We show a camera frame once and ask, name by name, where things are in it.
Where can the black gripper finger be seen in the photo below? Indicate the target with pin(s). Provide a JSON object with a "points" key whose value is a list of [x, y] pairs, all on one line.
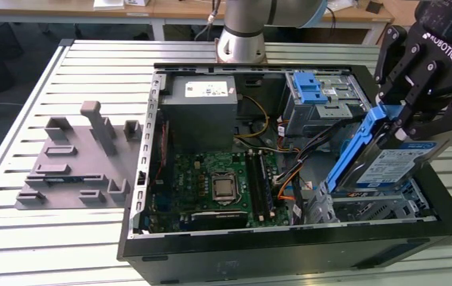
{"points": [[428, 125], [402, 68]]}

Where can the hard disk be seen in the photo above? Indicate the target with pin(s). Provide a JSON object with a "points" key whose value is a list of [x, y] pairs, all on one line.
{"points": [[386, 164]]}

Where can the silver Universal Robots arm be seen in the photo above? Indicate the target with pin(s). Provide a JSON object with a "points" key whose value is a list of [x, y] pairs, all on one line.
{"points": [[243, 44]]}

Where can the metal disk bay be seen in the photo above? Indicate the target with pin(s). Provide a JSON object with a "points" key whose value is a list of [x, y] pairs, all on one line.
{"points": [[370, 200]]}

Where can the small brown box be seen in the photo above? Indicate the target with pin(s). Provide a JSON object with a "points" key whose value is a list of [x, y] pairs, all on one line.
{"points": [[374, 7]]}

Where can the blue plastic drive latch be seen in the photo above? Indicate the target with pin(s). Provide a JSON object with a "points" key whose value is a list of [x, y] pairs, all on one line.
{"points": [[309, 89]]}

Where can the metal optical drive cage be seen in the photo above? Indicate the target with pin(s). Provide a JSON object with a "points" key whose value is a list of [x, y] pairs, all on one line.
{"points": [[309, 119]]}

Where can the installed RAM stick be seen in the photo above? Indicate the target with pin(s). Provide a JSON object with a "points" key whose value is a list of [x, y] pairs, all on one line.
{"points": [[269, 184]]}

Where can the black RAM slot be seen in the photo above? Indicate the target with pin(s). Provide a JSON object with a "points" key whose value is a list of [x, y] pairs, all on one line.
{"points": [[255, 184]]}

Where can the black CPU socket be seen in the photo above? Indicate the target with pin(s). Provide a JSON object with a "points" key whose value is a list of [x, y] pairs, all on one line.
{"points": [[227, 174]]}

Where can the grey power supply unit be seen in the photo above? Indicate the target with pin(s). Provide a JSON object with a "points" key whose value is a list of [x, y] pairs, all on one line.
{"points": [[199, 125]]}

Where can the silver CPU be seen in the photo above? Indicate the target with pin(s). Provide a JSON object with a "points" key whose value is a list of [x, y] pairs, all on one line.
{"points": [[225, 188]]}

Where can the black open PC case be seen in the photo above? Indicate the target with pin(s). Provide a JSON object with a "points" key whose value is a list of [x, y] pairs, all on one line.
{"points": [[289, 259]]}

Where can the green motherboard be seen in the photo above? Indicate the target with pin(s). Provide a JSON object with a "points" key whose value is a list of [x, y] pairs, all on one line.
{"points": [[194, 169]]}

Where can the black graphics card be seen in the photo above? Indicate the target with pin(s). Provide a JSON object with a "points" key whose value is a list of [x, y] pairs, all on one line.
{"points": [[219, 220]]}

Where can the wooden desk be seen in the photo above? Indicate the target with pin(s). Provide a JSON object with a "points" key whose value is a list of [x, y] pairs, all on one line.
{"points": [[110, 15]]}

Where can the large white box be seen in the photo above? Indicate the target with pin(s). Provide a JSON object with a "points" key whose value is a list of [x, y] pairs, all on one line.
{"points": [[109, 4]]}

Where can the grey parts rack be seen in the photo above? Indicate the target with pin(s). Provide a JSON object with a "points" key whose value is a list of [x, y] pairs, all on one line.
{"points": [[79, 167]]}

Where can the RAM stick in rack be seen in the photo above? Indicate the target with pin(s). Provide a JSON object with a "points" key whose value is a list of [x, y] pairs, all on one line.
{"points": [[65, 180]]}

